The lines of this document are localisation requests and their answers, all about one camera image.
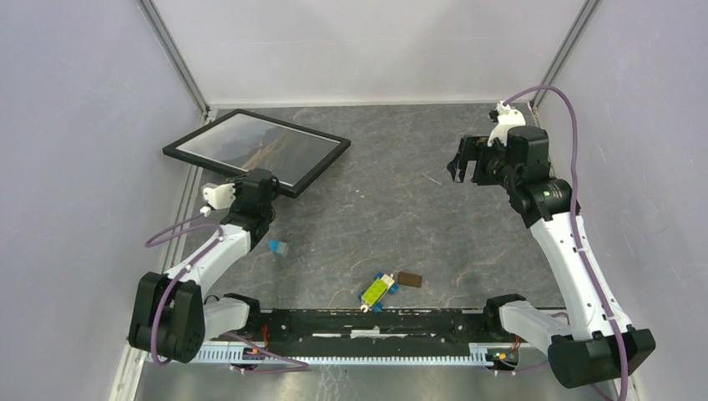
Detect light blue toothed strip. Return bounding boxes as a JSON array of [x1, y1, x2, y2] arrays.
[[144, 345, 499, 367]]

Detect blue grey small block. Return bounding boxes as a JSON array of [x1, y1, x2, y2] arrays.
[[268, 240, 289, 256]]

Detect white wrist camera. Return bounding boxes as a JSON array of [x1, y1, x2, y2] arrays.
[[487, 100, 526, 147], [200, 183, 235, 217]]

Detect landscape photo print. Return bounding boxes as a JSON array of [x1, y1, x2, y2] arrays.
[[175, 113, 341, 188]]

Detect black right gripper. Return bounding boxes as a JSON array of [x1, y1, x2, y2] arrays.
[[447, 135, 520, 190]]

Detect small brown block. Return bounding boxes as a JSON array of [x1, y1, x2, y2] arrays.
[[397, 272, 422, 288]]

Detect light wooden picture frame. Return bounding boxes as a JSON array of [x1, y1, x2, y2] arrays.
[[162, 109, 352, 199]]

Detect yellow green toy car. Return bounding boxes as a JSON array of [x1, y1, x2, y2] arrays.
[[358, 272, 398, 314]]

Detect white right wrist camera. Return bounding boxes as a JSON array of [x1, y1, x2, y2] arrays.
[[487, 100, 526, 147]]

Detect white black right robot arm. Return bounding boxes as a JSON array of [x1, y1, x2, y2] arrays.
[[447, 125, 656, 388]]

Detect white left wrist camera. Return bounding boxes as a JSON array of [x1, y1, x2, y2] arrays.
[[200, 183, 235, 217]]

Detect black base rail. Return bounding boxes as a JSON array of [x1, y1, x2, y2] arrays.
[[237, 308, 526, 358]]

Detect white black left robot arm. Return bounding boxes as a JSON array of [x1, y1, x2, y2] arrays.
[[128, 168, 280, 365]]

